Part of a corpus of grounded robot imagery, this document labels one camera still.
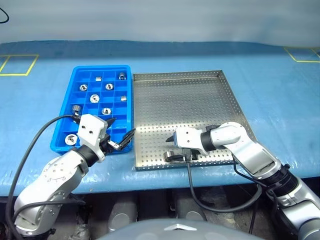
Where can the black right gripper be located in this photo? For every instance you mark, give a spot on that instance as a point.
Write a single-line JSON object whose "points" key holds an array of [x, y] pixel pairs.
{"points": [[191, 153]]}

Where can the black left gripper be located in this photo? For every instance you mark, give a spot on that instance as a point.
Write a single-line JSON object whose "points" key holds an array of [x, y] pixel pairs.
{"points": [[110, 144]]}

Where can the small metal roller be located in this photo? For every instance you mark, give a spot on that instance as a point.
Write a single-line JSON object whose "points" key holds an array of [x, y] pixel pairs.
{"points": [[123, 98], [83, 87], [98, 78], [169, 154], [94, 98], [121, 75], [106, 110], [76, 108], [70, 139], [109, 86]]}

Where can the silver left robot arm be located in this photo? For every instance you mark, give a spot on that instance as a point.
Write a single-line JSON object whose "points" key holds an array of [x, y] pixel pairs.
{"points": [[57, 172]]}

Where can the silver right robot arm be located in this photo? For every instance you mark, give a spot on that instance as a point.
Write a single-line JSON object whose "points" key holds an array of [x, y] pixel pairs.
{"points": [[250, 150]]}

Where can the blue plastic compartment tray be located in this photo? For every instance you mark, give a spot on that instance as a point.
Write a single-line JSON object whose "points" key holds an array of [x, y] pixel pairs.
{"points": [[121, 110]]}

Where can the perforated steel tray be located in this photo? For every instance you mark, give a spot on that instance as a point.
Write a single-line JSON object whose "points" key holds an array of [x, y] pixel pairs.
{"points": [[175, 105]]}

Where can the grey rounded robot leg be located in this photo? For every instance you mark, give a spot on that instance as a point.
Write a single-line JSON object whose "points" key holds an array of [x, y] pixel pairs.
{"points": [[191, 211], [123, 212]]}

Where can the grey domed robot torso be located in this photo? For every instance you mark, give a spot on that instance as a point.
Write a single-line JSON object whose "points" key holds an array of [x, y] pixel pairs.
{"points": [[175, 232]]}

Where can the yellow tape square outline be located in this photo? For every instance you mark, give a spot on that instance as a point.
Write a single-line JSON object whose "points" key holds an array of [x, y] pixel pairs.
{"points": [[4, 63], [32, 65]]}

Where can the blue plastic table cover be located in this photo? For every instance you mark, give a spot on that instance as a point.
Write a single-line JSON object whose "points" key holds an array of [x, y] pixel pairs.
{"points": [[275, 100]]}

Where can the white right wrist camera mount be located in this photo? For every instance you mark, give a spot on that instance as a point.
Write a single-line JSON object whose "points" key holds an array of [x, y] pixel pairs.
{"points": [[190, 137]]}

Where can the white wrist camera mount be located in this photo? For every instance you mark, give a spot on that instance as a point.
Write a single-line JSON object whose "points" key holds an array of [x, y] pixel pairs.
{"points": [[190, 137], [90, 130]]}

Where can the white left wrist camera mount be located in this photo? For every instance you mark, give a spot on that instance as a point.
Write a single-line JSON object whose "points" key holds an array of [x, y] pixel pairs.
{"points": [[90, 130]]}

